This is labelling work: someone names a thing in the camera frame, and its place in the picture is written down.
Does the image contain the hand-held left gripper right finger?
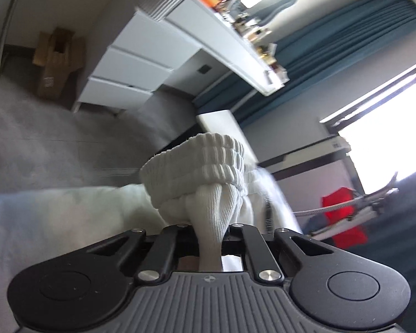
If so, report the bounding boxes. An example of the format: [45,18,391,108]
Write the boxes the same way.
[228,223,335,282]

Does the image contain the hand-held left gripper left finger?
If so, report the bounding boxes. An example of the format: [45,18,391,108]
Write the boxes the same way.
[85,224,197,283]

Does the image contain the white ribbed knit pants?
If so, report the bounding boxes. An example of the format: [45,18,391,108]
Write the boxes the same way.
[139,132,303,273]

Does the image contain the white bed sheet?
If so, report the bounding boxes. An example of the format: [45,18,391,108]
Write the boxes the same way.
[0,185,167,333]

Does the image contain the dark blue blanket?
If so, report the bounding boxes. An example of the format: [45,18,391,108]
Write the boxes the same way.
[354,168,416,287]

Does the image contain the bright window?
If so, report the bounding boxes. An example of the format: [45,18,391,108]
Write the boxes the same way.
[319,57,416,195]

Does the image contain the white desk with drawers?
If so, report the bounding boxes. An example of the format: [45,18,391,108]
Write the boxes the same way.
[72,0,285,118]

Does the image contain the teal curtain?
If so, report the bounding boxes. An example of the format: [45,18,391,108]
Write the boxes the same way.
[193,0,416,126]

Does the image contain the brown cardboard box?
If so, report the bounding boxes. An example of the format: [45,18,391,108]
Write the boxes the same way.
[32,27,86,100]

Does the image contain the grey hanging cloth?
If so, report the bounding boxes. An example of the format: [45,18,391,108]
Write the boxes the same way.
[230,0,299,26]

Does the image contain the metal pole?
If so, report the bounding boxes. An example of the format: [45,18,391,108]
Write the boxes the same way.
[0,0,31,117]

